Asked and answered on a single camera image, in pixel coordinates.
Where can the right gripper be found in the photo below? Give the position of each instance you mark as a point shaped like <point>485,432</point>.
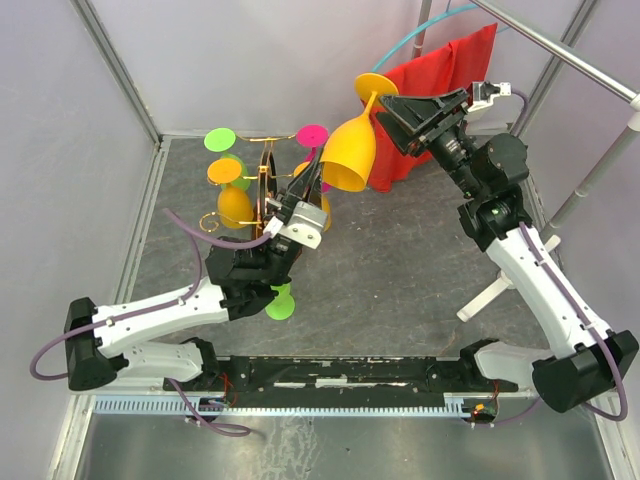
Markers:
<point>418,112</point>

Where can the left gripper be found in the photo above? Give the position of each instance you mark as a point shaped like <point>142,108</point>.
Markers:
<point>309,182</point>

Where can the orange plastic goblet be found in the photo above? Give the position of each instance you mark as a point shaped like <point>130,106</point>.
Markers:
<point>233,204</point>
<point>350,152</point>
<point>325,205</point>

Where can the orange plastic goblet front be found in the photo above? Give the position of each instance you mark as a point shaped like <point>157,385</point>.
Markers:
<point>350,152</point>

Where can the pink plastic goblet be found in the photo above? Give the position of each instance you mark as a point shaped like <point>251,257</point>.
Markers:
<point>310,136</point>

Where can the green plastic goblet back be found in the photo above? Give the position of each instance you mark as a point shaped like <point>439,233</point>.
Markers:
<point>220,140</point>

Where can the green plastic goblet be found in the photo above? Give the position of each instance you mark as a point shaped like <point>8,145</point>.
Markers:
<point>283,305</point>
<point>220,140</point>

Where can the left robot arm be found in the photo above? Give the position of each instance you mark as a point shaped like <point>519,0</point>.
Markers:
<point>237,279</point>

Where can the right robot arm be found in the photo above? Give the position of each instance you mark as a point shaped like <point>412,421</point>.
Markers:
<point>586,357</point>

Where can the red cloth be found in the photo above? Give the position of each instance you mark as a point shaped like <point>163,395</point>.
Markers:
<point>455,65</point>

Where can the green plastic goblet front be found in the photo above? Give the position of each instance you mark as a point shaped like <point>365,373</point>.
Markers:
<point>283,305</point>

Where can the teal hoop tube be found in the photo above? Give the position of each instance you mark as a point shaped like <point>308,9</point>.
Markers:
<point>395,45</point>

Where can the white metal stand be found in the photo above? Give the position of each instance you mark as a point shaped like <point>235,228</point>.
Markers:
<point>579,63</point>

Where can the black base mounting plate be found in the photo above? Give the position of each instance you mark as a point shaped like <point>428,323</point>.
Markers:
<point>343,381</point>

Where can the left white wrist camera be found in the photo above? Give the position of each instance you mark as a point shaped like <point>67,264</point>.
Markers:
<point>305,225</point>

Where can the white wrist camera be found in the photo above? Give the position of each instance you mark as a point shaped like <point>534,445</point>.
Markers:
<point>305,225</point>
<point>483,94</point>

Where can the gold wire wine glass rack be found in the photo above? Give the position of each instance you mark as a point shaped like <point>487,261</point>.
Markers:
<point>263,183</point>

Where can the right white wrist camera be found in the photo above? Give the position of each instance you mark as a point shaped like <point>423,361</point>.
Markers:
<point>483,94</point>

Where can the grey cable duct strip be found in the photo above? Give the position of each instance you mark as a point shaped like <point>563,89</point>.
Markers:
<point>173,405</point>

